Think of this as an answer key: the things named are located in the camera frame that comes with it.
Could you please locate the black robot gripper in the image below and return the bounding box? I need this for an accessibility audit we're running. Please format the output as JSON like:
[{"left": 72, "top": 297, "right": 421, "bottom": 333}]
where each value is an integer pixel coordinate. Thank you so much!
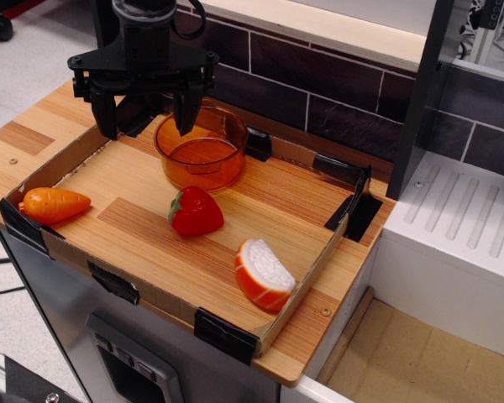
[{"left": 67, "top": 1, "right": 219, "bottom": 140}]

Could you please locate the salmon sushi toy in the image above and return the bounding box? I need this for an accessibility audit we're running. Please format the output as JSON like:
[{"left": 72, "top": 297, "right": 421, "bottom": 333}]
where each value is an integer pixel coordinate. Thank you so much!
[{"left": 234, "top": 238, "right": 297, "bottom": 312}]

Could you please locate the orange transparent plastic pot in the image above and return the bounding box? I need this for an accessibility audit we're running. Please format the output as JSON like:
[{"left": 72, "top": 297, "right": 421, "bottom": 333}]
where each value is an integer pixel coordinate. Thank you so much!
[{"left": 154, "top": 105, "right": 249, "bottom": 191}]

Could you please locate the cardboard fence with black tape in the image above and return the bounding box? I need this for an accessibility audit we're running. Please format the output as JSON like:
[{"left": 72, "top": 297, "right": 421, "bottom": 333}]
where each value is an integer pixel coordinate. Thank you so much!
[{"left": 0, "top": 97, "right": 384, "bottom": 367}]

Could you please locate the red toy strawberry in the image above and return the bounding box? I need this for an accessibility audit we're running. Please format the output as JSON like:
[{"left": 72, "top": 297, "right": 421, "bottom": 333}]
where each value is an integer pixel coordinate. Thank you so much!
[{"left": 168, "top": 186, "right": 224, "bottom": 236}]

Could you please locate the orange toy carrot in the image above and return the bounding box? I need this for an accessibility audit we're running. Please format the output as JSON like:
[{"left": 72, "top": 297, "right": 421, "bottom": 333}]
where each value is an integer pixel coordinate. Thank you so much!
[{"left": 18, "top": 187, "right": 92, "bottom": 225}]

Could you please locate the black caster wheel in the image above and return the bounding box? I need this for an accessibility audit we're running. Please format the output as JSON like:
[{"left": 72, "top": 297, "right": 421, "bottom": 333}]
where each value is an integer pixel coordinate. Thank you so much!
[{"left": 0, "top": 14, "right": 13, "bottom": 42}]

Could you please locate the silver toy oven front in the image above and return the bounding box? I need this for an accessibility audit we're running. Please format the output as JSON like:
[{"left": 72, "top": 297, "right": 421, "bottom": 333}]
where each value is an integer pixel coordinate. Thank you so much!
[{"left": 0, "top": 228, "right": 281, "bottom": 402}]

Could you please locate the white sink drainboard unit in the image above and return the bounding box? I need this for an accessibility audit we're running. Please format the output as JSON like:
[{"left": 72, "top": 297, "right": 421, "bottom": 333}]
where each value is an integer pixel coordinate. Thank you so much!
[{"left": 370, "top": 153, "right": 504, "bottom": 356}]

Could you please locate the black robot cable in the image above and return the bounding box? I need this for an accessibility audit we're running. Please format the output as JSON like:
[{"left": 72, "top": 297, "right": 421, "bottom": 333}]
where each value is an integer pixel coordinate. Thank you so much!
[{"left": 169, "top": 0, "right": 208, "bottom": 41}]

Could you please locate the dark grey vertical post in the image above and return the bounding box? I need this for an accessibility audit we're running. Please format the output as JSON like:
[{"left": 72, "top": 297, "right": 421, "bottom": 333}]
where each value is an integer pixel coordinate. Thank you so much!
[{"left": 386, "top": 0, "right": 471, "bottom": 200}]

